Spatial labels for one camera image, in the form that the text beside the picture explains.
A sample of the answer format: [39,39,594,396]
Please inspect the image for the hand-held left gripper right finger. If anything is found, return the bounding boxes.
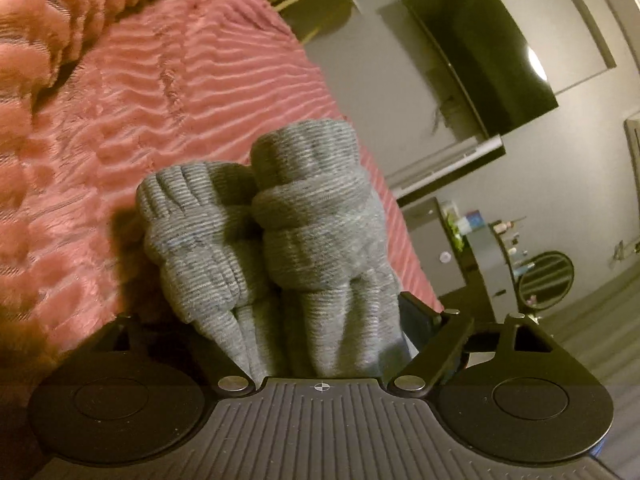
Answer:
[388,292,577,394]

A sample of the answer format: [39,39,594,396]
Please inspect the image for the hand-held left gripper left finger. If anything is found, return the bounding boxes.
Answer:
[64,315,257,394]

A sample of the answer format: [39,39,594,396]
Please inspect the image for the grey sweat pants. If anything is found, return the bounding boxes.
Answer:
[135,119,422,379]

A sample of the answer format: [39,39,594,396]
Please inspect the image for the grey bedside cabinet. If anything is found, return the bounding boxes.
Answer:
[399,197,501,322]

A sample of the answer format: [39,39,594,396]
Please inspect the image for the green packet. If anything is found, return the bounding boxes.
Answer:
[447,220,467,253]

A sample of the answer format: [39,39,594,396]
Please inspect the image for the grey desk with drawers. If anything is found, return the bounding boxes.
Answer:
[464,219,532,322]

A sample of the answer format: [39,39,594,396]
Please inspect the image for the white container with blue band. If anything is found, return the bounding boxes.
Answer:
[457,212,487,237]

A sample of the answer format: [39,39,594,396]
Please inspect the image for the oval black framed mirror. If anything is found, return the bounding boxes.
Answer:
[517,251,576,307]

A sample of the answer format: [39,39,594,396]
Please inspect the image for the grey green curtain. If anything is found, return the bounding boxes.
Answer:
[544,280,640,388]

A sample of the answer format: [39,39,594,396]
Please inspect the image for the black flat television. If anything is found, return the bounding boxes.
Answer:
[401,0,559,142]

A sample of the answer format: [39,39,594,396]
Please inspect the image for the pink ribbed blanket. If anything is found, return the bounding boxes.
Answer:
[0,0,447,378]

